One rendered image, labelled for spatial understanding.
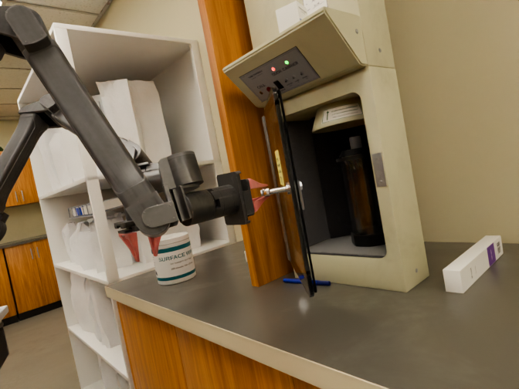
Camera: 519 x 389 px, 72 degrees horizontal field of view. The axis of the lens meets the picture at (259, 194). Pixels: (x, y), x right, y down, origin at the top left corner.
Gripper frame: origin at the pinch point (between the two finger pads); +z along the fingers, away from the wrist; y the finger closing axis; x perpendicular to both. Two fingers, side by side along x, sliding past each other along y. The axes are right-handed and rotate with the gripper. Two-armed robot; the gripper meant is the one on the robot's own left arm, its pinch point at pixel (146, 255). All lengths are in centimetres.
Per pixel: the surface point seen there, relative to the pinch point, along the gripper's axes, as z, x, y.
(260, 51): -41, -28, 23
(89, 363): 90, 177, 16
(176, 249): 4.7, 22.0, 18.5
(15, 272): 53, 454, 8
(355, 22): -40, -46, 32
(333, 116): -25, -34, 36
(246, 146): -22.7, -8.8, 29.7
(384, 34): -39, -46, 42
